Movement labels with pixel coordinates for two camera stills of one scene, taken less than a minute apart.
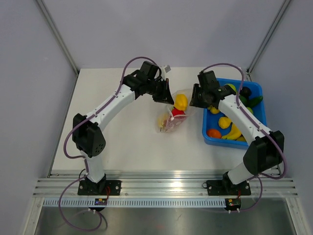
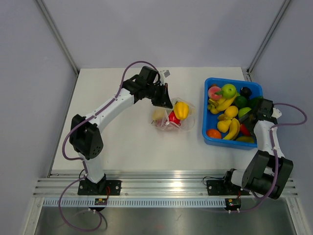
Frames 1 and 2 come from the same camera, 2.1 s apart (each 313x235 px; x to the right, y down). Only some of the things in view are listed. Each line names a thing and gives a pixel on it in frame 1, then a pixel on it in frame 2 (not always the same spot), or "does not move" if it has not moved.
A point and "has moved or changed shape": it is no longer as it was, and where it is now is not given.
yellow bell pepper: [181, 102] -> [181, 110]
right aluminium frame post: [278, 19] does not move
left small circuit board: [100, 201] does not move
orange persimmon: [213, 133] does not move
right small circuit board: [233, 203] does not move
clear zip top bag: [177, 114] has moved or changed shape
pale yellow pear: [162, 120] -> [158, 114]
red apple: [175, 112] -> [173, 118]
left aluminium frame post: [58, 35] does not move
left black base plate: [102, 187] does not move
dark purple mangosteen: [245, 91] does not move
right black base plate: [227, 188] does not move
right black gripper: [194, 101] -> [246, 116]
